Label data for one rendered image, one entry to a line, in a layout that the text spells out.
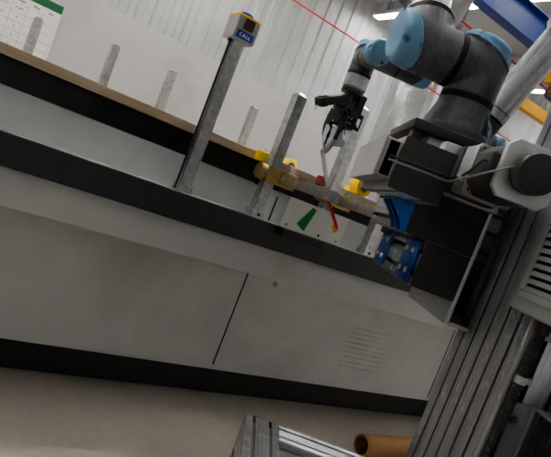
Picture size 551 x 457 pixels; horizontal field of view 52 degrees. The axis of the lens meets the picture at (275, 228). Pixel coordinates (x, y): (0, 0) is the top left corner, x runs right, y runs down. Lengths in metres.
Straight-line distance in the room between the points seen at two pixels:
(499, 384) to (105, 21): 8.31
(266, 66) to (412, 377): 7.59
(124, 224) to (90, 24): 7.35
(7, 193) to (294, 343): 1.26
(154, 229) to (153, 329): 0.46
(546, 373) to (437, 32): 0.69
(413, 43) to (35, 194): 0.97
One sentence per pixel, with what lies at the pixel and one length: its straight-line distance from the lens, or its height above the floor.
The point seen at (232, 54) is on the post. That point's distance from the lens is 1.64.
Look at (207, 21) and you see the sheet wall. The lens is 9.37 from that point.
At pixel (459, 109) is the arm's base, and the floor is 1.10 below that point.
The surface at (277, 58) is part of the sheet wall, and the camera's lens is 9.92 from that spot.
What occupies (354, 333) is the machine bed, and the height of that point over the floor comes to 0.36.
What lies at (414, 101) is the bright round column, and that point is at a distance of 6.12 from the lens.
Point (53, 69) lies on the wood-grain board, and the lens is 1.67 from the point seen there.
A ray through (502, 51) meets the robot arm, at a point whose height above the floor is 1.24.
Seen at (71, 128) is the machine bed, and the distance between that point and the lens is 1.73.
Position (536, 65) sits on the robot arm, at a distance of 1.56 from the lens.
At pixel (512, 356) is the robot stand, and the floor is 0.69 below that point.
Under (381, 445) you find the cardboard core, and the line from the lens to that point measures 2.27.
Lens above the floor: 0.80
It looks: 4 degrees down
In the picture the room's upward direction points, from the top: 21 degrees clockwise
